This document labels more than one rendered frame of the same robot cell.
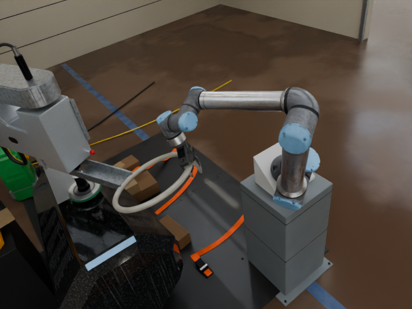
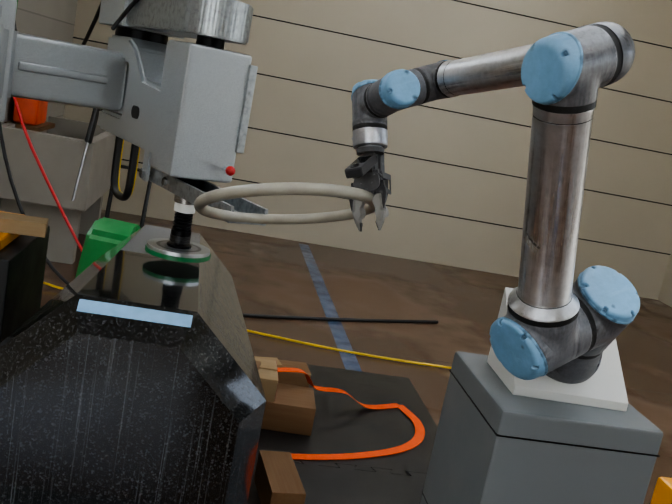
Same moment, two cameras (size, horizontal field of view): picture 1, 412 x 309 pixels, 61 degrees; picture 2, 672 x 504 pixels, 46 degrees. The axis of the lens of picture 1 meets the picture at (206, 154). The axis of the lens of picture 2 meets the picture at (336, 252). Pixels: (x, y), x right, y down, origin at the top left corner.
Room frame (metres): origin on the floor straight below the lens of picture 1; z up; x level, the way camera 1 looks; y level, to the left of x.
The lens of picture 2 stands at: (-0.47, -0.54, 1.46)
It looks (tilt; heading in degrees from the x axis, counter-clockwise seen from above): 11 degrees down; 20
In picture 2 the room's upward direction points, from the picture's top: 11 degrees clockwise
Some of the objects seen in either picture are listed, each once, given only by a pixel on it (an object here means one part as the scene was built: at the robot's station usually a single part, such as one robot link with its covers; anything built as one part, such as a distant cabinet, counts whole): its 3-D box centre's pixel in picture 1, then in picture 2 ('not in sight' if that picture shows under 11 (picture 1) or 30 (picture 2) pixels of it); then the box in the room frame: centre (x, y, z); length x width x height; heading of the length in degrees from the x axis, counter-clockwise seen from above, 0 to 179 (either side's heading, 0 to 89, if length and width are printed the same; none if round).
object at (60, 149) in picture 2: not in sight; (58, 185); (4.10, 3.34, 0.43); 1.30 x 0.62 x 0.86; 30
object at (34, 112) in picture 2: not in sight; (33, 103); (3.89, 3.47, 1.00); 0.50 x 0.22 x 0.33; 30
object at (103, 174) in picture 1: (84, 168); (201, 192); (1.73, 0.76, 1.07); 0.69 x 0.19 x 0.05; 55
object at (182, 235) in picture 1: (173, 232); (278, 486); (1.94, 0.39, 0.07); 0.30 x 0.12 x 0.12; 36
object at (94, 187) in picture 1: (84, 188); (178, 247); (1.79, 0.85, 0.85); 0.21 x 0.21 x 0.01
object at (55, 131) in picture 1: (48, 132); (189, 113); (1.84, 0.92, 1.30); 0.36 x 0.22 x 0.45; 55
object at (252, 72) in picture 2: (76, 119); (241, 108); (1.85, 0.73, 1.35); 0.08 x 0.03 x 0.28; 55
